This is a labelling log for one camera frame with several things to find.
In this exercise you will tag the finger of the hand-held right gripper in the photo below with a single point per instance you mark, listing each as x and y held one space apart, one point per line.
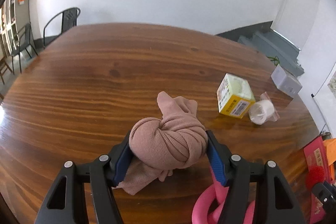
324 196

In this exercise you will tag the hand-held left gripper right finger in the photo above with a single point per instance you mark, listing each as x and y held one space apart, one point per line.
218 166

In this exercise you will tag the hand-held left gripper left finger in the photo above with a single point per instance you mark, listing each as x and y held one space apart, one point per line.
122 169

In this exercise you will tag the pink tin box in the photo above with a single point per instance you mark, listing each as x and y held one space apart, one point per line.
315 155

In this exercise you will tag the pink foam twist rod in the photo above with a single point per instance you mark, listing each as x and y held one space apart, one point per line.
200 209

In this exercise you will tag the large orange toy cube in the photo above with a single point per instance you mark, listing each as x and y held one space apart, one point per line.
330 146

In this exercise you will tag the beige pink knotted sock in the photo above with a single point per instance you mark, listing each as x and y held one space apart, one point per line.
168 145

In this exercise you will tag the yellow cardboard box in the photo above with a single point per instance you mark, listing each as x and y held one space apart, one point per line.
233 103

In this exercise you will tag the white tape roll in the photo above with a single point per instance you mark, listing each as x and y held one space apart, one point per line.
261 111

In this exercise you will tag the wooden desk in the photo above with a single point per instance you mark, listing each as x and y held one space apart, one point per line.
105 82

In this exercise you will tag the white cardboard box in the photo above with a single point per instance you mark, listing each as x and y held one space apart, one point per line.
286 81

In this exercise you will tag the grey staircase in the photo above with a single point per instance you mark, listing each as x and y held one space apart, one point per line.
275 43

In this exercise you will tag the wooden chair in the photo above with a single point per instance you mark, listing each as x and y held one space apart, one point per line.
4 66

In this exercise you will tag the black metal chair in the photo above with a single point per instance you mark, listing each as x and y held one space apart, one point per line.
69 18
25 35

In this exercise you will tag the grey glass door cabinet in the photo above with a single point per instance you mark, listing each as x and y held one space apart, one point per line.
22 16

